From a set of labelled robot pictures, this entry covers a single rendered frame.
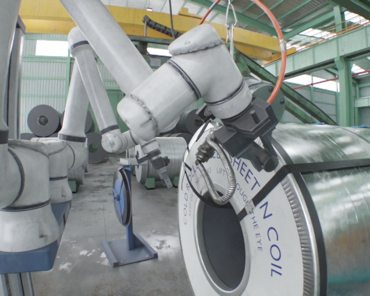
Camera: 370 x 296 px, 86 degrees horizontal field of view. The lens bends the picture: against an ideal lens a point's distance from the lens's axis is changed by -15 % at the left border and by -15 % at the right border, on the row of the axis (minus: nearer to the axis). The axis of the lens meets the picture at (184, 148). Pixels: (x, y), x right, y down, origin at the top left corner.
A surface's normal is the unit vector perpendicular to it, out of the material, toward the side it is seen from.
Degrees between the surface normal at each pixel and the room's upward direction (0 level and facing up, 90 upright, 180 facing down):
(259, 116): 49
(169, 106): 121
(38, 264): 90
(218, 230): 77
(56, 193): 68
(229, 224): 81
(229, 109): 133
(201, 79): 114
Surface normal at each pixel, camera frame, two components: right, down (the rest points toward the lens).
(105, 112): 0.37, -0.12
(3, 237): -0.03, -0.29
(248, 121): -0.55, -0.63
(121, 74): -0.35, 0.29
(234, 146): 0.31, 0.45
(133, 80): -0.13, 0.14
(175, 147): 0.29, -0.53
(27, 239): 0.61, -0.21
